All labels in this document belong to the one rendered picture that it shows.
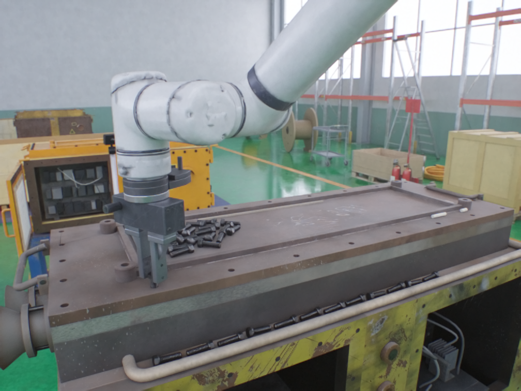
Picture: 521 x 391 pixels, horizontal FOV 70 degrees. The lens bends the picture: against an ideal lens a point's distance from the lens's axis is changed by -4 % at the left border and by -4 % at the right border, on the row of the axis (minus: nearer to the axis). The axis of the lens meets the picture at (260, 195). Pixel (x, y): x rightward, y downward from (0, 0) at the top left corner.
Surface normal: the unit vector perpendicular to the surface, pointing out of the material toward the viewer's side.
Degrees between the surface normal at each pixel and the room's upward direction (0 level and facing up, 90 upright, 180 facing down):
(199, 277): 0
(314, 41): 110
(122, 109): 87
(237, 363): 90
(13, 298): 45
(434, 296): 90
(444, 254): 90
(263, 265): 0
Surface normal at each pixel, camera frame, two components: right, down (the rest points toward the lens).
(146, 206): -0.54, 0.22
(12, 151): 0.47, 0.23
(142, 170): 0.23, 0.24
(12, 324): 0.68, -0.64
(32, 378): 0.00, -0.97
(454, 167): -0.90, 0.11
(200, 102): 0.69, 0.11
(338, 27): -0.14, 0.73
